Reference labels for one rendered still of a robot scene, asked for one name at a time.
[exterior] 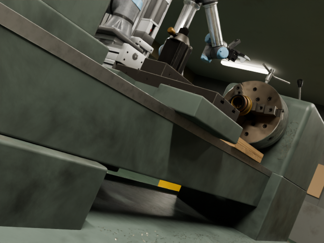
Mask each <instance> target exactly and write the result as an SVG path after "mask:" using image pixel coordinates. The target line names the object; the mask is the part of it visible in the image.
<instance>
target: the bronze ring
mask: <svg viewBox="0 0 324 243"><path fill-rule="evenodd" d="M229 103H231V104H232V105H233V106H234V107H235V108H236V109H237V110H238V111H239V112H240V114H239V115H240V116H243V115H246V114H248V113H249V112H250V110H251V108H252V101H251V99H250V98H249V97H247V96H245V95H241V94H236V95H234V96H233V97H232V98H231V99H230V101H229ZM241 103H242V105H241V106H240V104H241ZM239 106H240V107H239Z"/></svg>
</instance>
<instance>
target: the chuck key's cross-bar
mask: <svg viewBox="0 0 324 243"><path fill-rule="evenodd" d="M262 65H263V66H264V68H265V69H266V70H267V72H268V73H271V71H270V70H269V68H268V67H267V66H266V64H265V63H263V64H262ZM272 77H273V78H274V79H276V80H279V81H281V82H284V83H286V84H290V83H289V82H287V81H285V80H282V79H280V78H277V77H275V76H274V75H272Z"/></svg>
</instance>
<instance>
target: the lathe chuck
mask: <svg viewBox="0 0 324 243"><path fill-rule="evenodd" d="M242 84H243V87H244V90H245V92H246V95H247V97H249V98H250V99H251V101H252V102H257V103H258V104H265V105H266V106H276V107H277V109H281V110H283V114H282V118H280V117H267V116H256V117H255V118H253V119H252V120H249V121H245V122H244V123H243V125H242V126H241V127H242V128H243V130H242V133H241V135H240V138H241V139H242V140H244V141H245V142H246V143H248V144H249V145H251V146H252V147H254V148H258V147H262V146H265V145H267V144H269V143H271V142H272V141H274V140H275V139H276V138H277V137H278V136H279V135H280V134H281V132H282V131H283V129H284V127H285V124H286V121H287V108H286V105H285V102H284V100H283V99H282V98H281V96H280V95H279V93H278V92H277V91H276V90H275V89H274V88H273V87H272V86H271V85H269V84H267V83H265V82H262V81H246V82H242ZM234 95H235V91H234V88H232V89H230V90H229V91H228V92H227V93H226V95H225V96H224V97H223V98H224V99H226V100H227V101H228V102H230V99H231V98H232V97H233V96H234ZM271 136H273V138H272V139H271V140H269V141H268V139H269V138H270V137H271Z"/></svg>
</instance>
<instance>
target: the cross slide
mask: <svg viewBox="0 0 324 243"><path fill-rule="evenodd" d="M115 69H116V70H119V71H121V72H123V73H124V74H126V75H128V76H129V77H131V78H132V79H134V80H135V81H138V82H141V83H144V84H147V85H151V86H154V87H157V88H158V87H159V85H160V84H161V83H162V84H165V85H168V86H171V87H175V88H178V89H181V90H184V91H187V92H191V93H194V94H197V95H201V96H203V97H204V98H205V99H207V100H208V101H209V102H211V103H212V104H213V105H214V106H216V107H217V108H218V109H219V110H221V111H222V112H223V113H225V114H226V115H227V116H228V117H230V118H231V119H232V120H233V121H235V122H236V120H237V118H238V116H239V114H240V112H239V111H238V110H237V109H236V108H235V107H234V106H233V105H232V104H231V103H229V102H228V101H227V100H226V99H224V98H223V96H221V95H220V94H219V93H218V92H214V91H211V90H208V89H204V88H201V87H198V86H194V85H191V84H187V83H184V82H180V81H176V80H173V79H170V78H166V77H163V76H159V75H156V74H152V73H149V72H145V71H142V70H139V69H136V68H132V67H128V66H124V65H121V64H117V65H116V67H115Z"/></svg>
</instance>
